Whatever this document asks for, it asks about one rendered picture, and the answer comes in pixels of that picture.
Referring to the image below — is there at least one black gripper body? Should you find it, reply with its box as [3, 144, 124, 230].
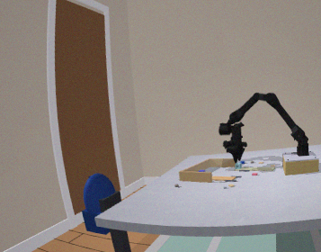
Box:
[227, 134, 247, 153]

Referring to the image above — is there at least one orange polka-dotted flat strip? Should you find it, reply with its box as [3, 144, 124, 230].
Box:
[212, 176, 236, 181]

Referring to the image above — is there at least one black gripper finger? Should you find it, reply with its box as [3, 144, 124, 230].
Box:
[229, 151, 240, 163]
[238, 148, 245, 161]

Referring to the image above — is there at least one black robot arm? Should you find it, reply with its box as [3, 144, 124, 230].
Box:
[218, 93, 309, 156]

